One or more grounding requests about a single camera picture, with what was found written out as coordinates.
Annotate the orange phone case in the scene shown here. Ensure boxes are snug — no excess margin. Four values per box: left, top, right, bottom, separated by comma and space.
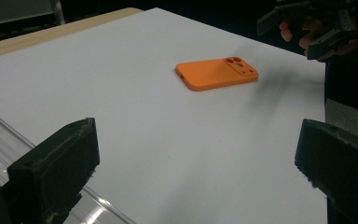
174, 56, 259, 92

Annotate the white metal stand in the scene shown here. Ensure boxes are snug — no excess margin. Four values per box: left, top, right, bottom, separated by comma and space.
0, 0, 66, 28

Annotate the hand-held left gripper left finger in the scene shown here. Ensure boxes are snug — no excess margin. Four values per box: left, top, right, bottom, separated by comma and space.
7, 117, 101, 224

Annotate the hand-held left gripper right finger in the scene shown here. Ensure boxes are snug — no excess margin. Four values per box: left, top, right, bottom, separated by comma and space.
294, 119, 358, 224

